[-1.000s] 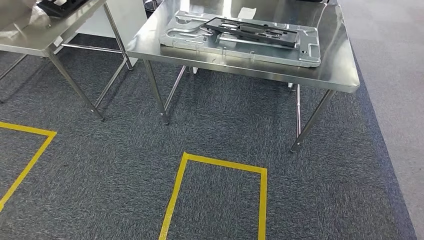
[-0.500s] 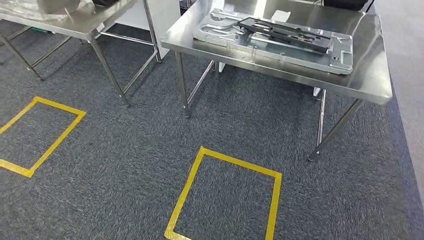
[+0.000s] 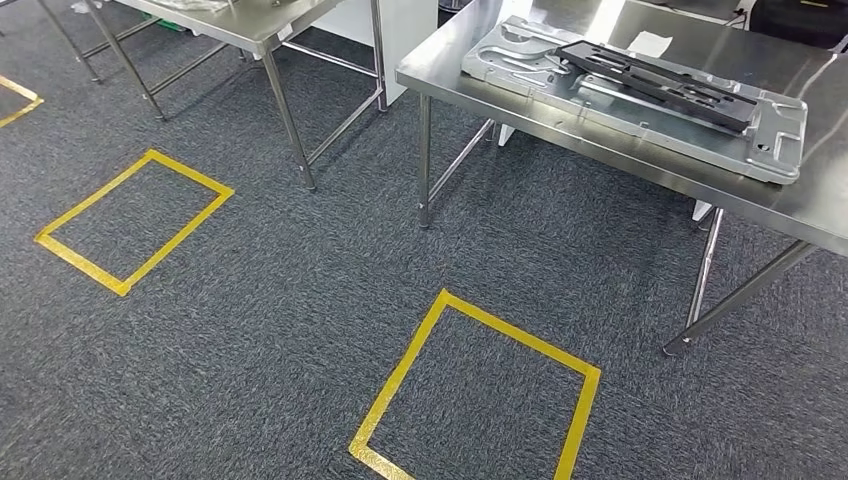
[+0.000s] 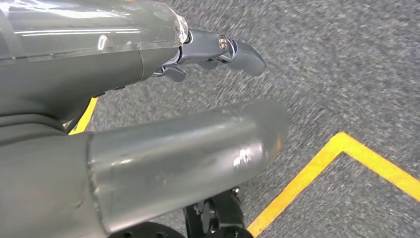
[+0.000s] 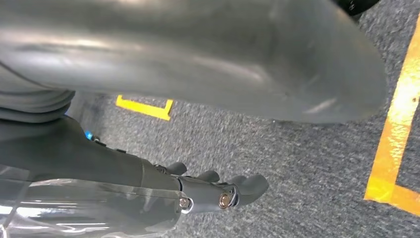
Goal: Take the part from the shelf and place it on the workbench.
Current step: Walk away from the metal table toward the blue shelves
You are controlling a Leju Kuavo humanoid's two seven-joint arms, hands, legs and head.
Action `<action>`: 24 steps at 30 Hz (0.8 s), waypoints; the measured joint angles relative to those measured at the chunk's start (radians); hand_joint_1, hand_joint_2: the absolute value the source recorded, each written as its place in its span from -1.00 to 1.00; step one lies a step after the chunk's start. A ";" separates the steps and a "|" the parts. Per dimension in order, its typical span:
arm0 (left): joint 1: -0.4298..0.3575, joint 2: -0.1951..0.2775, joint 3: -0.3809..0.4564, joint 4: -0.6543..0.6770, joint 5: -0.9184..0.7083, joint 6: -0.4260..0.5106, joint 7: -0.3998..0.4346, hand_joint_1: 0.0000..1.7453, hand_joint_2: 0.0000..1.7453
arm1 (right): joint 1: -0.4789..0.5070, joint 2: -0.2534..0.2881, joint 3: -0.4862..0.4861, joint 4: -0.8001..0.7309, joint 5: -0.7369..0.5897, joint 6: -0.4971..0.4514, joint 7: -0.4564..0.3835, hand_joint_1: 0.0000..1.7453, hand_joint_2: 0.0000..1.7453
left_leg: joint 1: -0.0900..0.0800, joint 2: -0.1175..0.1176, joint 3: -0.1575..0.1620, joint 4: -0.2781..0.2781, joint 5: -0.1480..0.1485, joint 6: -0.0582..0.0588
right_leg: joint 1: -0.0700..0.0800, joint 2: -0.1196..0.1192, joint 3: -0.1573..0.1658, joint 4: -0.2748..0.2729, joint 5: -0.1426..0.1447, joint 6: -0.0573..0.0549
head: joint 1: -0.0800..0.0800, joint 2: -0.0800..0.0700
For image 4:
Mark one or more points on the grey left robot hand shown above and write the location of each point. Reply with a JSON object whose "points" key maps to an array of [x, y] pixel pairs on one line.
{"points": [[164, 164]]}

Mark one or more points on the black robot foot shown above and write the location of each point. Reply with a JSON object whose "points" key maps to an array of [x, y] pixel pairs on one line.
{"points": [[216, 213]]}

